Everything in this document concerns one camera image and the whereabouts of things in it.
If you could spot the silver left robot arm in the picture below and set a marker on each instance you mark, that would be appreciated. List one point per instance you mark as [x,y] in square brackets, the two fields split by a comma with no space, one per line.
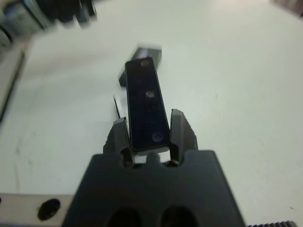
[16,19]

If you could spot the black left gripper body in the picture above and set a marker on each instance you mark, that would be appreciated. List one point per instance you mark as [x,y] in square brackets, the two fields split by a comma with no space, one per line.
[78,11]

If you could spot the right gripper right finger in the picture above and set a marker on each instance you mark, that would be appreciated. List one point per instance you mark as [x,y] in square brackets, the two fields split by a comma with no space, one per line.
[181,134]

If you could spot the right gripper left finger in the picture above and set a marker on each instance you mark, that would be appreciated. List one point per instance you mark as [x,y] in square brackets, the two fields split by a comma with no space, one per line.
[117,139]

